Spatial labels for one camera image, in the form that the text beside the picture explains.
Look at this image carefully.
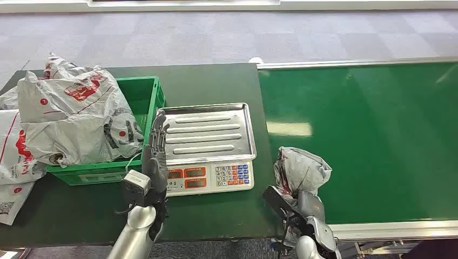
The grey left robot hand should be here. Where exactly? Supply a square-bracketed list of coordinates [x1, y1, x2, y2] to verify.
[142, 111, 171, 196]

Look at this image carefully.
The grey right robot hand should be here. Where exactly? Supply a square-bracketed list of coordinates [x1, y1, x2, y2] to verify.
[297, 190, 327, 223]

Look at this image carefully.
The small grey package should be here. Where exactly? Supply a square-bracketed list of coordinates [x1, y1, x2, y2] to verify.
[273, 146, 333, 203]

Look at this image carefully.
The green plastic basket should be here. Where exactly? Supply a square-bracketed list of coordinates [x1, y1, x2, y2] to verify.
[45, 76, 166, 187]

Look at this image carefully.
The electronic scale with steel tray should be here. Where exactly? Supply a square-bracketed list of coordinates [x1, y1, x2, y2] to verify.
[156, 103, 257, 197]

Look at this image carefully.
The large grey red-printed courier bag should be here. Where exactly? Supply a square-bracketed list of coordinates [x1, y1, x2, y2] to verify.
[17, 52, 145, 168]

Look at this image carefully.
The white courier bag red logo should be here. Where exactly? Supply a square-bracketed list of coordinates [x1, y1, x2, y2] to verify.
[0, 108, 48, 186]

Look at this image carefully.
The white courier bag QR code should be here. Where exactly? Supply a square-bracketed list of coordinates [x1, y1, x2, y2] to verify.
[0, 180, 37, 227]

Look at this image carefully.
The plain grey courier bag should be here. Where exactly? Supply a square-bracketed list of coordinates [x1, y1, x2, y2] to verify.
[0, 85, 19, 111]

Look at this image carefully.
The thin white cable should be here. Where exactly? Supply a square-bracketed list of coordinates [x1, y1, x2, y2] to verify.
[125, 152, 143, 173]

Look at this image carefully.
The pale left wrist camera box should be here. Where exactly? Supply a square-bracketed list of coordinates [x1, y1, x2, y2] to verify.
[120, 169, 152, 208]

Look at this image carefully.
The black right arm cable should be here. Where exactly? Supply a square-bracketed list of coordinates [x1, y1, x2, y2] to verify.
[277, 210, 298, 255]

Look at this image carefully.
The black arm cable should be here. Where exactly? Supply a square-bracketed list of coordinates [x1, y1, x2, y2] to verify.
[114, 203, 138, 216]
[277, 210, 298, 255]

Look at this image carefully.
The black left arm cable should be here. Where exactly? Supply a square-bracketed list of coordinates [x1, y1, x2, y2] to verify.
[114, 203, 138, 216]

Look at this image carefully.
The metal conveyor support frame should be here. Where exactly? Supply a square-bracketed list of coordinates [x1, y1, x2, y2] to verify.
[336, 240, 425, 259]

